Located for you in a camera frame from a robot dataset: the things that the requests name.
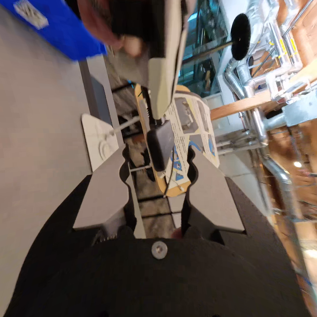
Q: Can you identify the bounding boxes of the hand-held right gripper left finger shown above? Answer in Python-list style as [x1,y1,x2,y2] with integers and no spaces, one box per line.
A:
[73,144,138,239]

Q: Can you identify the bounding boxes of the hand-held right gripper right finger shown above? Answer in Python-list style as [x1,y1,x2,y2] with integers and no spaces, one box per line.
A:
[181,149,246,239]

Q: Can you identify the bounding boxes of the white object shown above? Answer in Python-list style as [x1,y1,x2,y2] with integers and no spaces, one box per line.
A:
[147,122,175,172]

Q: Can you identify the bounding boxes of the person's left hand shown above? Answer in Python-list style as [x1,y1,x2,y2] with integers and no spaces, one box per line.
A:
[77,0,145,56]

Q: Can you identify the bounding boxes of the instruction sheet wooden board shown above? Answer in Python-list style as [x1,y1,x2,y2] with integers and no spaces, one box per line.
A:
[135,84,221,198]

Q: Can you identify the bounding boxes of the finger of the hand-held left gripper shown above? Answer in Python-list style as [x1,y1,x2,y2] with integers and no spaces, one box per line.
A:
[148,0,190,120]

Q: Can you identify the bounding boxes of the blue storage bin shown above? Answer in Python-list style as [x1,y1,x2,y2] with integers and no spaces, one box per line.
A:
[0,0,107,61]

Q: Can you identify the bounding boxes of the wooden post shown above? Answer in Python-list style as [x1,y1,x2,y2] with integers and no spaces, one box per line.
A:
[210,91,276,122]

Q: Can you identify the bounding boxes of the black pole with round disc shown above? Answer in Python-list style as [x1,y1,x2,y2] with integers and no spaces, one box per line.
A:
[181,14,252,68]

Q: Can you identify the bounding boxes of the silver ventilation ducts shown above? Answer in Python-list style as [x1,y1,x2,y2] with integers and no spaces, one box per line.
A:
[223,0,317,221]

